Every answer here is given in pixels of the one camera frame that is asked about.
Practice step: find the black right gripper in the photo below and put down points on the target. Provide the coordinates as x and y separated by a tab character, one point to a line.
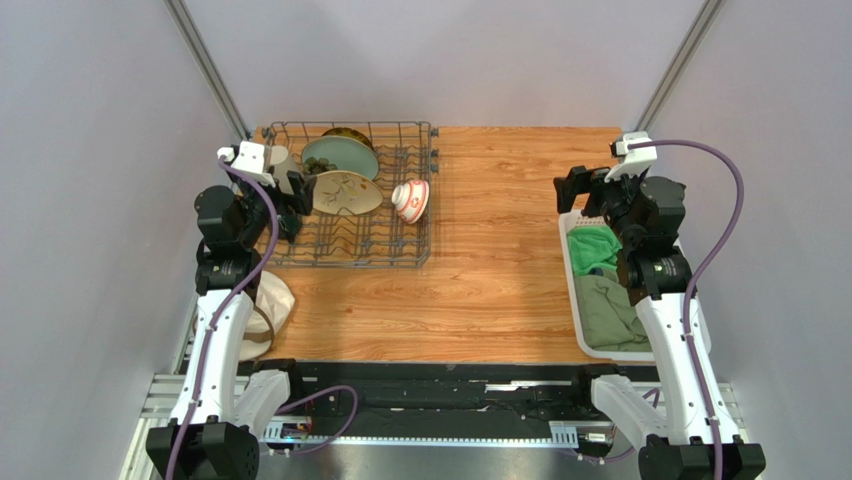
587	188

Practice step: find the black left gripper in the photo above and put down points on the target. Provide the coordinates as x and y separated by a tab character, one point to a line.
299	203

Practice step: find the beige bird pattern plate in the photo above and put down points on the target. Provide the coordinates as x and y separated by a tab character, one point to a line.
345	193

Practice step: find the light blue flower plate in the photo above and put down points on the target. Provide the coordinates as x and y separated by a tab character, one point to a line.
345	153

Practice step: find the yellow black patterned plate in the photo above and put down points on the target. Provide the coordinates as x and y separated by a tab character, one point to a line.
350	133

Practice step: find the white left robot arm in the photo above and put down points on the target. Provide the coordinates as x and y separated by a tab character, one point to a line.
212	432

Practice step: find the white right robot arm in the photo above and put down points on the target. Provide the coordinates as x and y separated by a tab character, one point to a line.
695	437

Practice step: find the bright green cloth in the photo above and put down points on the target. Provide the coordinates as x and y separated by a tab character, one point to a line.
592	247

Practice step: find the beige ceramic cup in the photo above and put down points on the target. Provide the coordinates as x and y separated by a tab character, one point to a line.
281	163

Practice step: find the beige canvas bag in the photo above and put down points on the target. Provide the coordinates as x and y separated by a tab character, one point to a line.
273	304

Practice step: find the white red patterned bowl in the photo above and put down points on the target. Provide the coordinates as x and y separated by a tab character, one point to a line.
410	200

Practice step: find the olive green garment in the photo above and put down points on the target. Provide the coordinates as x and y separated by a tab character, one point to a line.
608	321

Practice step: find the white plastic basket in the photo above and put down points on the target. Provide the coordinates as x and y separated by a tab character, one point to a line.
566	223

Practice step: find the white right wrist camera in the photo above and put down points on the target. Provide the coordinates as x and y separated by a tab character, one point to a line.
633	156

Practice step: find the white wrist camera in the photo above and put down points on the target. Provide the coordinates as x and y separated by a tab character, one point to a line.
633	156
252	160

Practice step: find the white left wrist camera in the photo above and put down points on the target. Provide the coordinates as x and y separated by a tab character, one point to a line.
252	160

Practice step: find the grey wire dish rack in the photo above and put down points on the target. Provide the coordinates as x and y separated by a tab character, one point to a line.
376	239

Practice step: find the right aluminium frame post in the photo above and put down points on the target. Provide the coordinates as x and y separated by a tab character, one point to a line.
690	44

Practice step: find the aluminium frame post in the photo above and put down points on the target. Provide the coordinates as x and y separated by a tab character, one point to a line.
690	44
193	38

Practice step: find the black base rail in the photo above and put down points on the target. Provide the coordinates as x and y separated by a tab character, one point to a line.
444	400

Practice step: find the left aluminium frame post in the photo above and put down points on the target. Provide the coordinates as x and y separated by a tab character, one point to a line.
193	38

